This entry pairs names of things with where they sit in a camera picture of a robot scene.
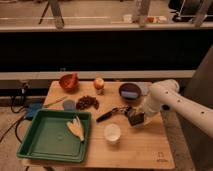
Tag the blue power box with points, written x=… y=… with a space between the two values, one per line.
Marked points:
x=32 y=110

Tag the bunch of dark grapes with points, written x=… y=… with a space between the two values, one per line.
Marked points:
x=86 y=102

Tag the grey cloth behind bowl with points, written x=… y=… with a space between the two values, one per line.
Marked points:
x=144 y=88

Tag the black eraser block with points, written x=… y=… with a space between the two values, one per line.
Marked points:
x=136 y=119

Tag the dark purple bowl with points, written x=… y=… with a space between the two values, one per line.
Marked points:
x=130 y=87

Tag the red bowl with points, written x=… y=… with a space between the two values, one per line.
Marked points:
x=69 y=82

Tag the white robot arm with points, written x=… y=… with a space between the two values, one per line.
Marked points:
x=167 y=93

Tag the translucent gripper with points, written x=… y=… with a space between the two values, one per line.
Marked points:
x=141 y=110

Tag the white cup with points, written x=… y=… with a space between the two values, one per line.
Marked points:
x=112 y=133

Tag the red yellow apple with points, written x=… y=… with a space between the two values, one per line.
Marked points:
x=98 y=83

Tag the black handled peeler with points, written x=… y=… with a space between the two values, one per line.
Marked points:
x=116 y=110

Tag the blue sponge in bowl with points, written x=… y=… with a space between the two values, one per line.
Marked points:
x=129 y=95

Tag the wooden stick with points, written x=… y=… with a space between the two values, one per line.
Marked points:
x=54 y=102

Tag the green plastic tray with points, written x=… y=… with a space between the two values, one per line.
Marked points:
x=48 y=137

